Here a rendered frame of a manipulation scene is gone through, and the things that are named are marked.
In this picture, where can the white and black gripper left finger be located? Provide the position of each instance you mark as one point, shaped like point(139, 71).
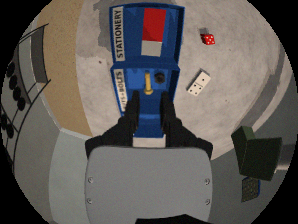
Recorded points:
point(123, 131)

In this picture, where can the red die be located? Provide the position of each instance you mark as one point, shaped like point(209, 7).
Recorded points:
point(207, 39)

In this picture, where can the blue three-compartment bin tray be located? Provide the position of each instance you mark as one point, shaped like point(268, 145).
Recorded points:
point(126, 23)

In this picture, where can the white domino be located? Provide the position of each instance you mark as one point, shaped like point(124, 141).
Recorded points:
point(198, 83)

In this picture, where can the brass bolt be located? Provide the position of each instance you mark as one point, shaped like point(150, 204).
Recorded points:
point(148, 89)

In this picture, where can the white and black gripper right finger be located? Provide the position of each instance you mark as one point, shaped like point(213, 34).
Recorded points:
point(176, 134)

